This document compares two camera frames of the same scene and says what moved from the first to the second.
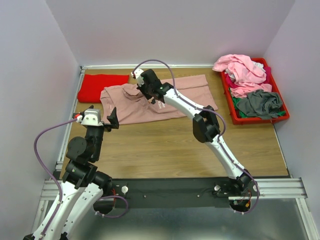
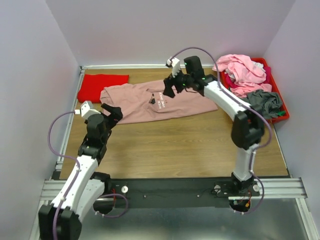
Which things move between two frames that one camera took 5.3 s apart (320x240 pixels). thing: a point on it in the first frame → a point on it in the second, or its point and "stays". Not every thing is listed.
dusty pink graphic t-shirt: [123, 103] stays
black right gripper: [140, 88] → [168, 84]
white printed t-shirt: [258, 65] stays
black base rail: [152, 193] stays
